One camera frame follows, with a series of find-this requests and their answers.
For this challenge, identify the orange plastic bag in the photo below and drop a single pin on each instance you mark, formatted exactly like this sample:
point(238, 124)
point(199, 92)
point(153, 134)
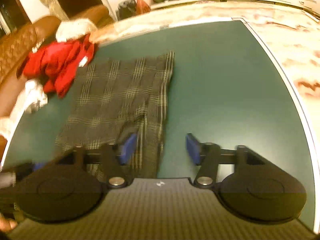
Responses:
point(143, 5)

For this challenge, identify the person's left hand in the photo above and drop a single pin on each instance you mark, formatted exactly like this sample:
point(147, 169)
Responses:
point(7, 224)

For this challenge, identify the brown leather sofa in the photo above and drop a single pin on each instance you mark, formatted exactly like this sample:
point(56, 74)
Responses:
point(17, 52)

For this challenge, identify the red knit garment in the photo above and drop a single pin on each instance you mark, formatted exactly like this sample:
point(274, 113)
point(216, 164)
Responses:
point(60, 62)

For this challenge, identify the beige lace sofa cover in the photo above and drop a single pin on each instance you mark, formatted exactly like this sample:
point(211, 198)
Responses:
point(5, 127)

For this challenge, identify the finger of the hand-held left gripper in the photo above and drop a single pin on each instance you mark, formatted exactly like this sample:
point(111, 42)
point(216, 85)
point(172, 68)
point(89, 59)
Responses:
point(30, 168)

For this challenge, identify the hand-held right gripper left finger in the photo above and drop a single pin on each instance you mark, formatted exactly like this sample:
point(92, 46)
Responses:
point(128, 147)

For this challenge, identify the white garment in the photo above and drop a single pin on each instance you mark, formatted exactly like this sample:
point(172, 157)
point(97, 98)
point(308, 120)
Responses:
point(36, 96)

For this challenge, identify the black bag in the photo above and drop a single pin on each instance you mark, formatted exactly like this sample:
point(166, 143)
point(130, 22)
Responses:
point(127, 9)

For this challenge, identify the dark plaid pants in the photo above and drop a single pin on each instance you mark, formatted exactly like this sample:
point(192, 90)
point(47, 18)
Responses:
point(117, 97)

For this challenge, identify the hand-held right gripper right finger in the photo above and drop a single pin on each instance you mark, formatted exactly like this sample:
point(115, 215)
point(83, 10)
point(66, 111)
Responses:
point(193, 148)

